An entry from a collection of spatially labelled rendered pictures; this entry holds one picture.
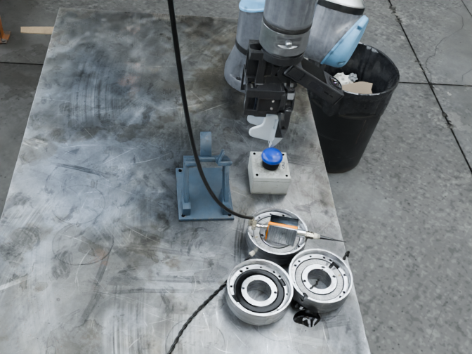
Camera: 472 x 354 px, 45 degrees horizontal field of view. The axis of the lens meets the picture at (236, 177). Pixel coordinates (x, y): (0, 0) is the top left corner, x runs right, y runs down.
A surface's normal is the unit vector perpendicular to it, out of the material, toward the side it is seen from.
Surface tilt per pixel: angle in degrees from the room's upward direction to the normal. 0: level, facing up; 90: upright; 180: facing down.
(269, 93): 90
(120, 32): 0
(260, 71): 90
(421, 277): 0
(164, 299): 0
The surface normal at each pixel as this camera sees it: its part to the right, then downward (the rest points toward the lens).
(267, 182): 0.07, 0.72
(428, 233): 0.11, -0.69
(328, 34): -0.30, 0.32
